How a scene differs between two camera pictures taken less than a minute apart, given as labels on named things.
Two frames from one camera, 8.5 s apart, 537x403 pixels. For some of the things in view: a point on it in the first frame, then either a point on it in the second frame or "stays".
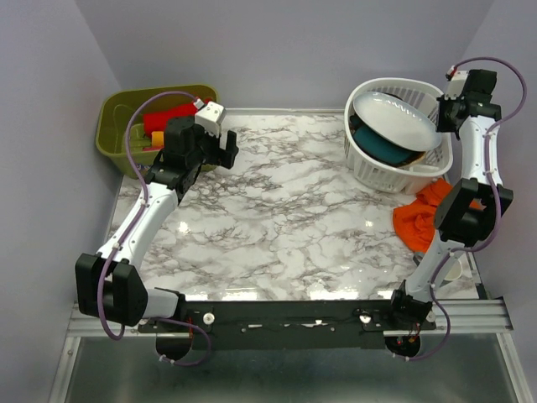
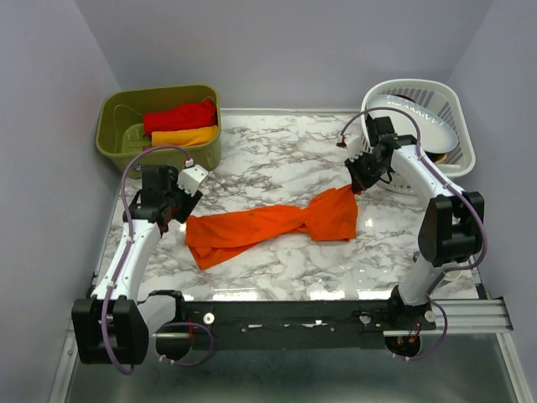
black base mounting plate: (287, 325) stays
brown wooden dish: (414, 159) to (438, 158)
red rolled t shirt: (157, 121) stays
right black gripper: (440, 126) to (358, 183)
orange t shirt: (414, 222) to (330, 217)
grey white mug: (456, 273) stays
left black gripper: (225, 158) to (190, 202)
